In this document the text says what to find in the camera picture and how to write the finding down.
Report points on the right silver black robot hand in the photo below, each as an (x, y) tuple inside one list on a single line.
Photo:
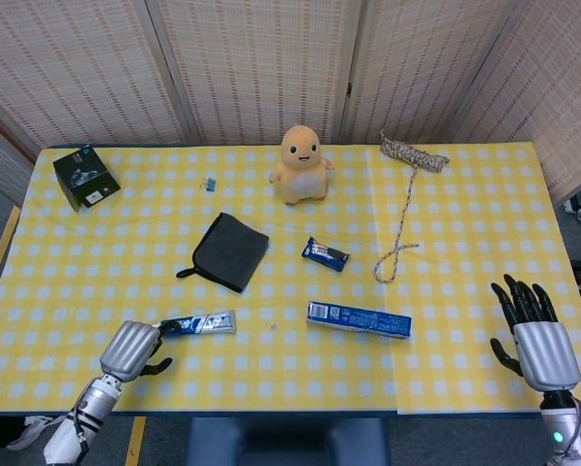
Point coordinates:
[(545, 352)]

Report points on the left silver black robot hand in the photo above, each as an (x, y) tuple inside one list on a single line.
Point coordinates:
[(125, 347)]

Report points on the blue white toothpaste tube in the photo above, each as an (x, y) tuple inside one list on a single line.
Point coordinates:
[(208, 322)]

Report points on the blue toothpaste box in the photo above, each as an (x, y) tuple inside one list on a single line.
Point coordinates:
[(358, 321)]

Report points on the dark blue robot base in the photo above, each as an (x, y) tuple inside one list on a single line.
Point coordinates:
[(285, 442)]

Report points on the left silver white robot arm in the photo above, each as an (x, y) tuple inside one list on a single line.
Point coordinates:
[(93, 403)]

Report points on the black cardboard product box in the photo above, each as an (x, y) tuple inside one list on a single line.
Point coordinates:
[(84, 177)]

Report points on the dark grey folded cloth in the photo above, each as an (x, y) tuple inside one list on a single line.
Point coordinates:
[(232, 252)]

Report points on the yellow white checkered tablecloth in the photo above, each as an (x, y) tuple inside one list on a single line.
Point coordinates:
[(465, 233)]

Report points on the blue binder clip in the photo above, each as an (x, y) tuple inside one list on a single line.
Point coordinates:
[(210, 186)]

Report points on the blue snack bar wrapper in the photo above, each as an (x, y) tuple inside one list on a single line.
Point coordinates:
[(325, 254)]

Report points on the orange plush toy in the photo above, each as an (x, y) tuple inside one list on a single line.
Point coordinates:
[(300, 170)]

